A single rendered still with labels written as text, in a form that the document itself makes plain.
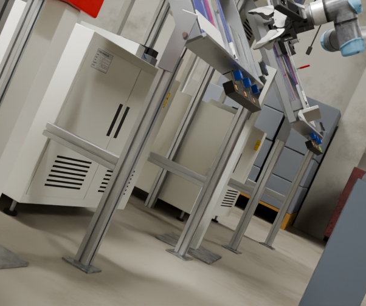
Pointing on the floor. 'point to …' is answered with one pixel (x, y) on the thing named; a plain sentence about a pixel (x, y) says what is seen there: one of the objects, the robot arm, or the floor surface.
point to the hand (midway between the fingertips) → (249, 29)
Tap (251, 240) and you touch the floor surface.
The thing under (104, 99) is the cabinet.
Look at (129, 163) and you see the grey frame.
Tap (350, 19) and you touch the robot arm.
